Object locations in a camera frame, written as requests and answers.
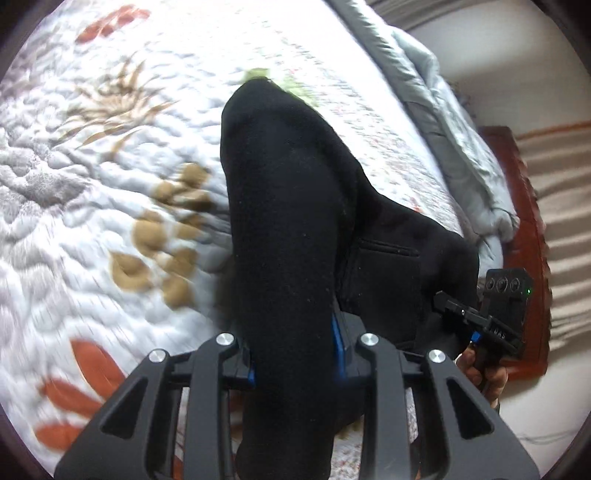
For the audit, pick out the grey-green comforter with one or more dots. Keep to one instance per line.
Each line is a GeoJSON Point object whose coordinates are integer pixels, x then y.
{"type": "Point", "coordinates": [471, 170]}

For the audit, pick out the beige curtain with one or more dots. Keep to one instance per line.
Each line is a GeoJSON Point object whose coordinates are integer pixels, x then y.
{"type": "Point", "coordinates": [558, 164]}

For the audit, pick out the black pants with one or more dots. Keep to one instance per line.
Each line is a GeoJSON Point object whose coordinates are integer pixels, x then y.
{"type": "Point", "coordinates": [310, 236]}

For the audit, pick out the right hand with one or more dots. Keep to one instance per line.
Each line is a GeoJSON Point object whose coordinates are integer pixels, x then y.
{"type": "Point", "coordinates": [491, 383]}

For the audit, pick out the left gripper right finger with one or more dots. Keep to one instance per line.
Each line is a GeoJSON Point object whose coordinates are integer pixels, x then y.
{"type": "Point", "coordinates": [422, 417]}

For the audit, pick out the floral quilted bedspread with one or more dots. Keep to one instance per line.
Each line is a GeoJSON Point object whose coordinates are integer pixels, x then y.
{"type": "Point", "coordinates": [114, 213]}

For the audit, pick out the red wooden headboard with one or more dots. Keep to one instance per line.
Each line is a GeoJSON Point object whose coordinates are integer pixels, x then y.
{"type": "Point", "coordinates": [528, 250]}

